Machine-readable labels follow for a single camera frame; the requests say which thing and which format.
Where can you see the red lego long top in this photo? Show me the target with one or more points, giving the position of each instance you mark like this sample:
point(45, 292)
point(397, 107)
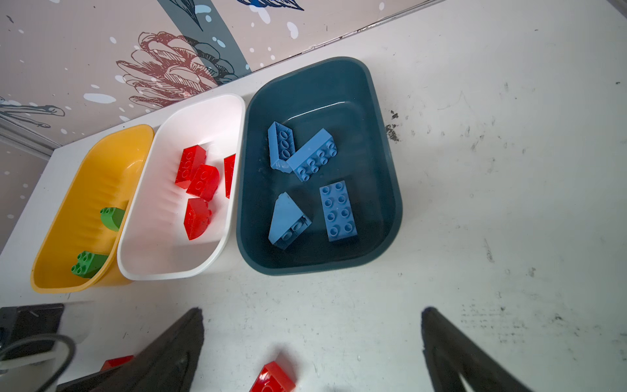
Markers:
point(191, 160)

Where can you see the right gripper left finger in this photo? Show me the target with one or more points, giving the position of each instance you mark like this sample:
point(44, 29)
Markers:
point(167, 364)

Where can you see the red lego square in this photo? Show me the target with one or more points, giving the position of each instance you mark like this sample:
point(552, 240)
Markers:
point(229, 164)

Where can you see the small blue lego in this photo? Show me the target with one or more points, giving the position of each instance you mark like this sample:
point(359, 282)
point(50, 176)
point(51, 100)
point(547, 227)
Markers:
point(288, 222)

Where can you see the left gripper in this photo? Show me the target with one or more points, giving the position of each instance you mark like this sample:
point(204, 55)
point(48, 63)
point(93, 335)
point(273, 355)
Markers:
point(33, 353)

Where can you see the red sloped lego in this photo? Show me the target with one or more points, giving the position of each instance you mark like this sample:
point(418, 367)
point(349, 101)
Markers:
point(198, 217)

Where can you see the yellow plastic bin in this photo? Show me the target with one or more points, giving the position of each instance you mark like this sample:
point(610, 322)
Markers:
point(107, 177)

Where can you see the blue long lego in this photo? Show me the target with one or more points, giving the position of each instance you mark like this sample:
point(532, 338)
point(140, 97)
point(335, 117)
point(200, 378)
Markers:
point(337, 212)

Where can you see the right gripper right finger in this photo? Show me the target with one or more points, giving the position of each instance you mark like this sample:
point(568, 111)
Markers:
point(452, 359)

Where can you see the dark teal plastic bin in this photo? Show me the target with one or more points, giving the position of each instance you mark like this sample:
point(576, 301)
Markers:
point(318, 189)

